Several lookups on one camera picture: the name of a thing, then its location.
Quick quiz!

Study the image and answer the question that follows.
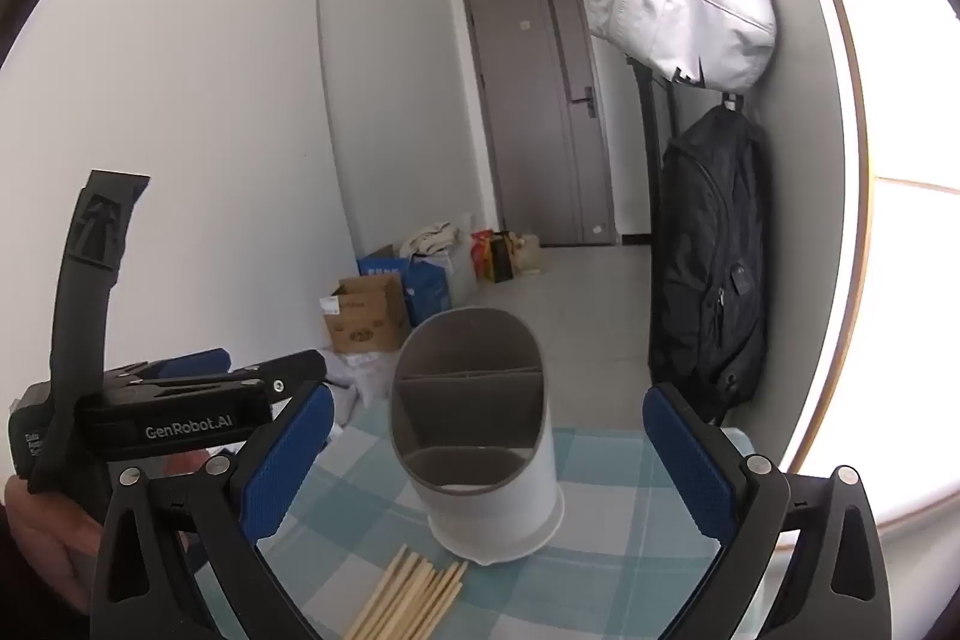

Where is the grey door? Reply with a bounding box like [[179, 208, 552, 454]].
[[461, 0, 620, 247]]

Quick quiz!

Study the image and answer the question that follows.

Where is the brown cardboard box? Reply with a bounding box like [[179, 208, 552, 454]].
[[322, 275, 412, 354]]

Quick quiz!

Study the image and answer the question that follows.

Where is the gold-rimmed bright panel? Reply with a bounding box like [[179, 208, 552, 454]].
[[750, 0, 960, 551]]

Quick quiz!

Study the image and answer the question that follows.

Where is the black backpack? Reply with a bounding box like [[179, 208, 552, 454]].
[[649, 104, 770, 427]]

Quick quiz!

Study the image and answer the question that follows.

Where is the beige plastic bag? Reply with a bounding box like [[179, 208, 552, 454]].
[[514, 233, 547, 276]]

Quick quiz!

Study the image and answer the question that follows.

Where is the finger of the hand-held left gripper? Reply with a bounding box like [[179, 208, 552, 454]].
[[105, 347, 231, 390], [150, 349, 327, 398]]

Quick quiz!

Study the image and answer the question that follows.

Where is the black coat rack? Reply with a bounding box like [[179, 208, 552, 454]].
[[577, 0, 680, 251]]

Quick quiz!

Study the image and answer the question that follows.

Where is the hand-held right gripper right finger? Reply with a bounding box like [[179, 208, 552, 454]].
[[643, 383, 890, 640]]

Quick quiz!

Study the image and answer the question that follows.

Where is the grey white utensil holder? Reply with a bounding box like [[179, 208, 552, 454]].
[[388, 307, 565, 566]]

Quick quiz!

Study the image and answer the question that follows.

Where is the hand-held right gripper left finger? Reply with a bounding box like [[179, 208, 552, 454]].
[[90, 377, 336, 640]]

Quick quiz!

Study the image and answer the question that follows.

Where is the blue cardboard box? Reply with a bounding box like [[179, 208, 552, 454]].
[[357, 254, 452, 327]]

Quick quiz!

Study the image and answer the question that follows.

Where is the grey plastic mailer bag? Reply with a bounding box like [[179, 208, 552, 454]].
[[322, 347, 392, 431]]

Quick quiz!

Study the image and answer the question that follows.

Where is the bundle of wooden chopsticks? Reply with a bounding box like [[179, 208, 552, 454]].
[[343, 544, 470, 640]]

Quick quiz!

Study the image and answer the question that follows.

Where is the person's left hand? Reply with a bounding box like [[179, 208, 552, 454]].
[[4, 481, 104, 611]]

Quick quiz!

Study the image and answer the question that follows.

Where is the beige cloth bag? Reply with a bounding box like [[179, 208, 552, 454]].
[[399, 221, 458, 259]]

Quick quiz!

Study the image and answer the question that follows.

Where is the blue checked tablecloth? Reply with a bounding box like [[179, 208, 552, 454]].
[[191, 400, 758, 640]]

